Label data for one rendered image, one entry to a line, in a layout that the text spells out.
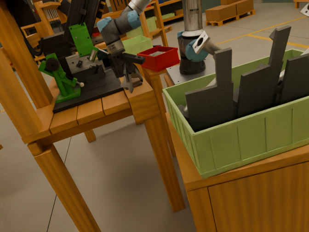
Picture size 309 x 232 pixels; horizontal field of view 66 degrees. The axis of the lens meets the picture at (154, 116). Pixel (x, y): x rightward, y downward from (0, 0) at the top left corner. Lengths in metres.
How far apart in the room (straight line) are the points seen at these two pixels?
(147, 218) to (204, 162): 1.10
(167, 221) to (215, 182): 0.97
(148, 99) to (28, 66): 0.76
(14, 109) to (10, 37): 0.48
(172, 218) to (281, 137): 1.10
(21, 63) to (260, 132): 1.33
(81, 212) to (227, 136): 1.11
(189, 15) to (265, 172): 0.73
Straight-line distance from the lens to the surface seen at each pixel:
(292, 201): 1.00
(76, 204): 1.56
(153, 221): 1.77
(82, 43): 1.79
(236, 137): 0.75
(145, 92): 1.24
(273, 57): 0.84
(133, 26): 1.16
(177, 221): 1.72
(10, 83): 1.24
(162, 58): 1.84
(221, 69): 0.72
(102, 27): 1.16
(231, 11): 7.67
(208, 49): 0.71
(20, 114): 1.29
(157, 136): 1.36
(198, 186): 0.81
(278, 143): 0.84
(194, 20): 1.18
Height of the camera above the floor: 1.33
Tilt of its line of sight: 27 degrees down
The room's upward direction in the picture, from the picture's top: 16 degrees counter-clockwise
